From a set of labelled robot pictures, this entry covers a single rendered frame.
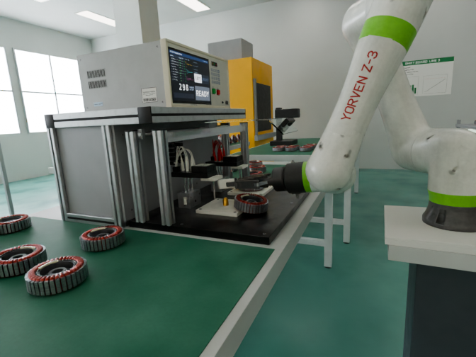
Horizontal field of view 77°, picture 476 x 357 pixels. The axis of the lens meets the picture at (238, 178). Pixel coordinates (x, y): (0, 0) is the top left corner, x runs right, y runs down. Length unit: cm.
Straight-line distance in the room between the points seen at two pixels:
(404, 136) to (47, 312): 97
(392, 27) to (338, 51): 556
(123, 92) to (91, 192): 35
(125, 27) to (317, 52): 345
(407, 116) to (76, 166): 104
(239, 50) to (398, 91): 426
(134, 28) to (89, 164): 432
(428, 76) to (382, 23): 551
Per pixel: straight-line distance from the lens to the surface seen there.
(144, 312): 59
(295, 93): 638
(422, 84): 627
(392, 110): 100
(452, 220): 93
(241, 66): 478
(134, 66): 108
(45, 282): 71
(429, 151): 93
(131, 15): 535
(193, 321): 55
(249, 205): 93
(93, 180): 108
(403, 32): 80
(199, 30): 741
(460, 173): 90
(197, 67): 115
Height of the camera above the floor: 107
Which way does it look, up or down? 11 degrees down
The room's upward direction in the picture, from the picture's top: 3 degrees counter-clockwise
